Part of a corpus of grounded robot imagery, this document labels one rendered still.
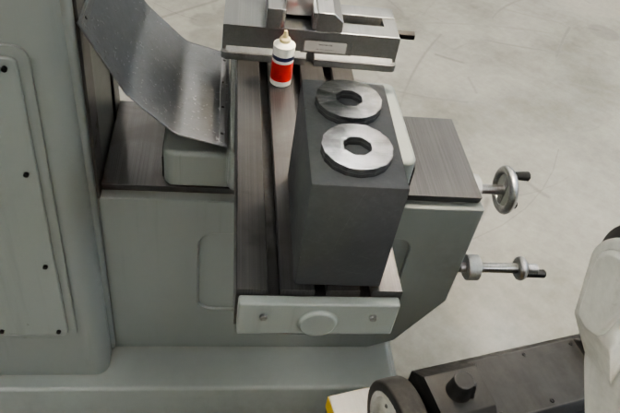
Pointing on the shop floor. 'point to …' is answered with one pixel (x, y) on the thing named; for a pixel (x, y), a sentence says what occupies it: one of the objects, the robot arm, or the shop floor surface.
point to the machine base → (204, 381)
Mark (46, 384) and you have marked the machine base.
